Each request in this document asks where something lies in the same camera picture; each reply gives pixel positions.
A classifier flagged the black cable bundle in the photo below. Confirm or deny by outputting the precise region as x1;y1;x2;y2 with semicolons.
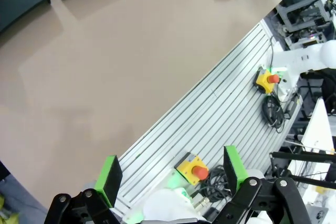
191;165;237;209
261;94;286;133

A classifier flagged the yellow emergency stop button box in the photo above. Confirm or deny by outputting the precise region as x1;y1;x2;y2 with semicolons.
173;152;210;184
254;67;281;95

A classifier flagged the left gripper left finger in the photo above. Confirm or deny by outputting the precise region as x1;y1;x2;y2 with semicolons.
44;155;123;224

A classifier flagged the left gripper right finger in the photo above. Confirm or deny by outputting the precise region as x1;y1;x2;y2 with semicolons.
212;145;313;224

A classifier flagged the white board panel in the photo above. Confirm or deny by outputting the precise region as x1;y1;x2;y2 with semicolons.
287;97;336;183

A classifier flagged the grey metal equipment rack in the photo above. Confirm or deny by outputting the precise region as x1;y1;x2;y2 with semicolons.
275;0;336;50

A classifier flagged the purple cloth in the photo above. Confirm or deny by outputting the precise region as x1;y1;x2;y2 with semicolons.
0;159;47;224

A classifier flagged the black power adapter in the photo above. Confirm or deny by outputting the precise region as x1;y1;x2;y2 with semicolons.
285;95;302;120

